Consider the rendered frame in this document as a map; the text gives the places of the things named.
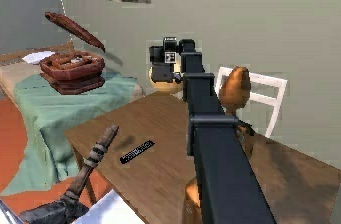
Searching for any white flat shape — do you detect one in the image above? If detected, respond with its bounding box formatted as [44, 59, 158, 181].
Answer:
[72, 188, 146, 224]

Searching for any green blanket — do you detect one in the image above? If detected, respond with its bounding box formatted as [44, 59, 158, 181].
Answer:
[0, 70, 140, 197]

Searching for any orange brown round object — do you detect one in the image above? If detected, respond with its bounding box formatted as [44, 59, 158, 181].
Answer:
[183, 177, 203, 224]

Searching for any framed wall picture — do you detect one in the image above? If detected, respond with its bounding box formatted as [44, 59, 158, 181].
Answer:
[121, 0, 153, 5]

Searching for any black remote control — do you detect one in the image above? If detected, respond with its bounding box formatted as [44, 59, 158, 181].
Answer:
[119, 139, 156, 165]

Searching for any brown wooden table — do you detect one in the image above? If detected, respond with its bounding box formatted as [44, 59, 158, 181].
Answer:
[64, 90, 341, 224]

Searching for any red brown open box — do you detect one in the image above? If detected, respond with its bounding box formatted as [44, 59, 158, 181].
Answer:
[39, 11, 107, 96]

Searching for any tan round vase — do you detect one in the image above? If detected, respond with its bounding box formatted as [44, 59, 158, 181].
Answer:
[148, 62, 186, 95]

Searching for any orange brown egg-shaped statue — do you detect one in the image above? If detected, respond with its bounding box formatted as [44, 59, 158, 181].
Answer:
[218, 65, 256, 158]

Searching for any white wooden chair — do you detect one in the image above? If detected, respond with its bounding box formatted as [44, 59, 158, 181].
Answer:
[214, 66, 289, 139]

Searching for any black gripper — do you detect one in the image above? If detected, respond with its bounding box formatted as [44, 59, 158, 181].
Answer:
[149, 45, 183, 84]

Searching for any white pillow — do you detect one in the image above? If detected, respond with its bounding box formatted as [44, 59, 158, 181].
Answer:
[21, 50, 57, 66]

